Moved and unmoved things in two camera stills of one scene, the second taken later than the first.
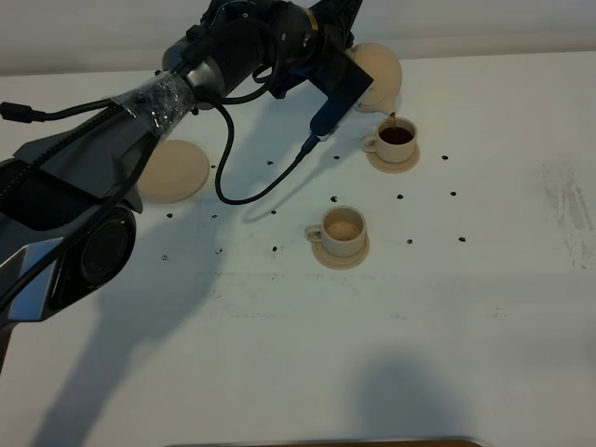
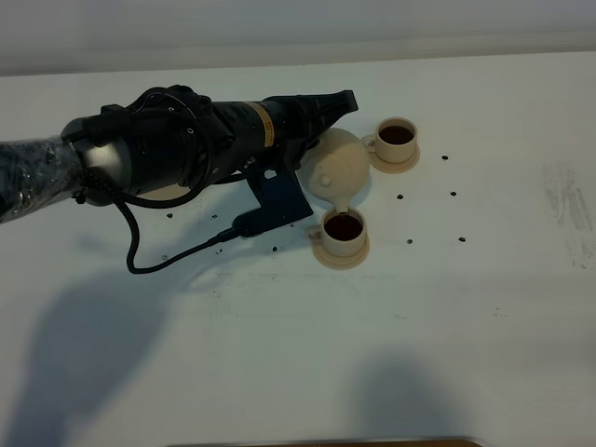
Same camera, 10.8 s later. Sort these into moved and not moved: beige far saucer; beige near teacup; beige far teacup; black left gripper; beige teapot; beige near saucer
Moved: black left gripper; beige teapot
Not moved: beige near saucer; beige far teacup; beige near teacup; beige far saucer
